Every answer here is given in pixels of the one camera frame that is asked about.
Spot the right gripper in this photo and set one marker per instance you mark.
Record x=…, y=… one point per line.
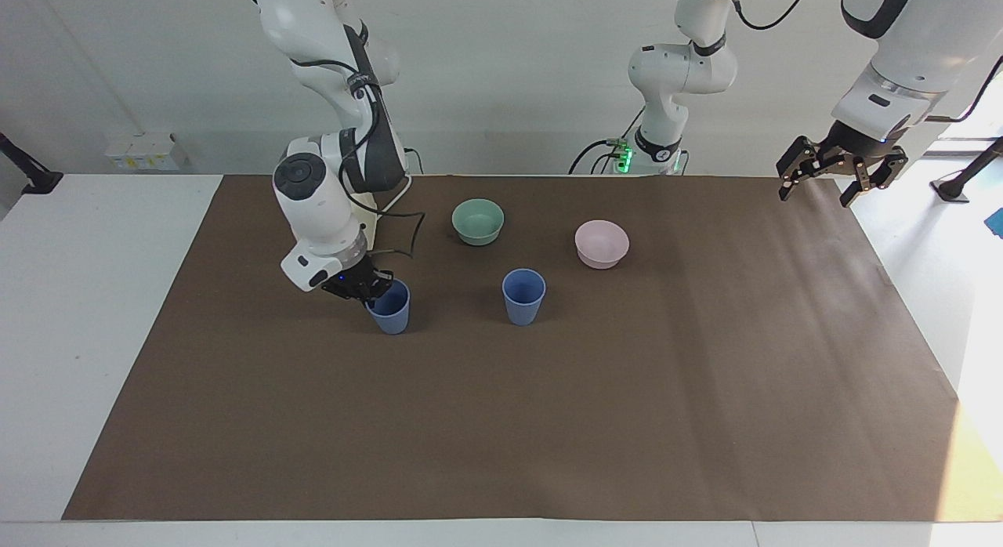
x=349, y=277

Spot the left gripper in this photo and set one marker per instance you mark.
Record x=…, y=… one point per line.
x=856, y=143

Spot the blue cup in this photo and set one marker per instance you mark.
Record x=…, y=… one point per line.
x=523, y=300
x=392, y=313

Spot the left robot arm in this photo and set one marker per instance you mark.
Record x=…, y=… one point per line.
x=680, y=73

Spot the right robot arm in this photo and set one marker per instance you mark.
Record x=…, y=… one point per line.
x=317, y=206

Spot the green bowl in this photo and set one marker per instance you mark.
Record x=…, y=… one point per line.
x=478, y=224

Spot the black stand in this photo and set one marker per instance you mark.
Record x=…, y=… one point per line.
x=27, y=175
x=964, y=180

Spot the blue object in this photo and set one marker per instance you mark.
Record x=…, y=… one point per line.
x=997, y=222

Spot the pink bowl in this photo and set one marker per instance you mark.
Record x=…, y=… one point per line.
x=601, y=247

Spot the white wall socket box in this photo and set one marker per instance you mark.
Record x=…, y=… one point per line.
x=146, y=152

